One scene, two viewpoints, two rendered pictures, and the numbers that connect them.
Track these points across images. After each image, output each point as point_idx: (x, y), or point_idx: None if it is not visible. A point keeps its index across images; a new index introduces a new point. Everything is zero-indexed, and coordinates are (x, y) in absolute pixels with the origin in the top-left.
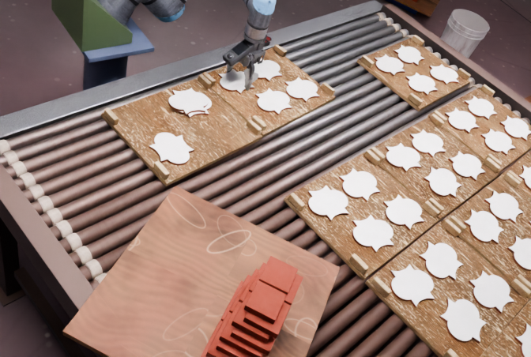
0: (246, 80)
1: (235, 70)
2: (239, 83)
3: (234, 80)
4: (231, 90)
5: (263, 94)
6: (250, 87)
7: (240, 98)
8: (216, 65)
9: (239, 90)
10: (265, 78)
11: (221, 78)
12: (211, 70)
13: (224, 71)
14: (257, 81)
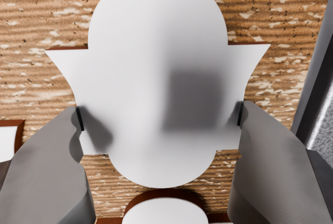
0: (48, 138)
1: (231, 153)
2: (131, 106)
3: (169, 95)
4: (96, 8)
5: (4, 159)
6: (79, 139)
7: (21, 26)
8: (320, 105)
9: (70, 62)
10: (117, 223)
11: (225, 28)
12: (319, 55)
13: (266, 98)
14: (119, 188)
